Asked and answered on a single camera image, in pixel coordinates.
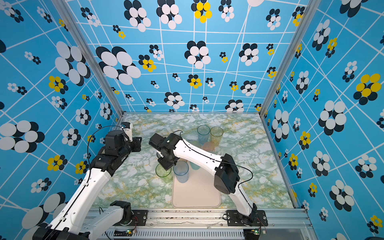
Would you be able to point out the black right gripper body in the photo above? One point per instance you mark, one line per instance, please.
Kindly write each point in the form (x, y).
(166, 163)

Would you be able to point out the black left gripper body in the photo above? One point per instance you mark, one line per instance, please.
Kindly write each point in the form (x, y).
(133, 146)

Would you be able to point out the blue clear glass front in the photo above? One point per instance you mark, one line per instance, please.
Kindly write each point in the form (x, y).
(181, 171)

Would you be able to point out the green clear glass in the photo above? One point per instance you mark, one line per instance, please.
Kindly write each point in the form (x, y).
(163, 174)

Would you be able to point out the teal textured cup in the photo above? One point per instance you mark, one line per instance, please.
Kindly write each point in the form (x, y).
(194, 166)

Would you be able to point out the pink textured cup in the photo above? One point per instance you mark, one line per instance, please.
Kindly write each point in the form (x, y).
(209, 147)

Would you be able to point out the yellow clear tall glass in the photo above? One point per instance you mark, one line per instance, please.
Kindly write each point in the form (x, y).
(216, 135)

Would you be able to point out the light green textured cup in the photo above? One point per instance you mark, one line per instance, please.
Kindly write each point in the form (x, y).
(196, 144)

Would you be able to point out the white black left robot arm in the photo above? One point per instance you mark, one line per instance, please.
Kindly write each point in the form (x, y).
(69, 223)

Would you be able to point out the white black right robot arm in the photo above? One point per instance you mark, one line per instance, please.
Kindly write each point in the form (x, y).
(223, 168)

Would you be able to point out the beige rectangular tray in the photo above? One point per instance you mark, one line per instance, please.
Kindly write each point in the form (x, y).
(199, 190)

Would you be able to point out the blue clear tall glass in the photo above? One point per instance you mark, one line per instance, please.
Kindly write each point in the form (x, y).
(203, 134)

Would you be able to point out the small green circuit board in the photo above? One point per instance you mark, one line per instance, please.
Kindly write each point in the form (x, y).
(124, 233)

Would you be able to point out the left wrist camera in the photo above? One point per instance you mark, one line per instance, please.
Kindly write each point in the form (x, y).
(127, 127)

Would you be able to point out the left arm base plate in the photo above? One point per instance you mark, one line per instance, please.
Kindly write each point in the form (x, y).
(139, 218)

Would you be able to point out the aluminium front frame rail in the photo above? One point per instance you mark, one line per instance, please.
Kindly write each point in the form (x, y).
(286, 224)

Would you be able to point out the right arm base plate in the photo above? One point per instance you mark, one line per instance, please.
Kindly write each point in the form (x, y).
(235, 219)

